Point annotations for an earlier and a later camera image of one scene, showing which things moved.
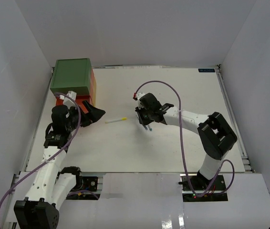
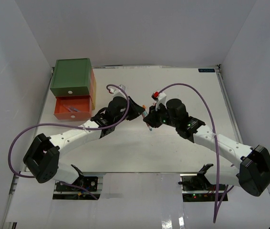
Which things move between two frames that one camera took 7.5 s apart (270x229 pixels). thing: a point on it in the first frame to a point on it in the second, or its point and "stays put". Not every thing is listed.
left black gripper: (93, 116) to (136, 109)
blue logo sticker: (206, 70) stays put
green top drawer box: (74, 75) stays put
